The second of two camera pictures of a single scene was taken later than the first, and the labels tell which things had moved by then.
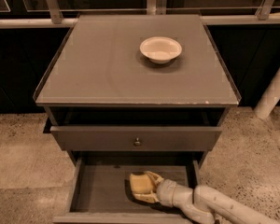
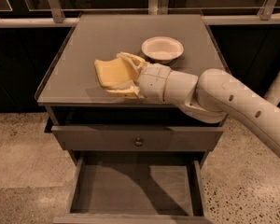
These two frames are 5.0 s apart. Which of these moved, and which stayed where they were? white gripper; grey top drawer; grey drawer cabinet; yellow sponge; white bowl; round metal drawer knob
Moved: white gripper; yellow sponge
Stayed: grey drawer cabinet; round metal drawer knob; white bowl; grey top drawer
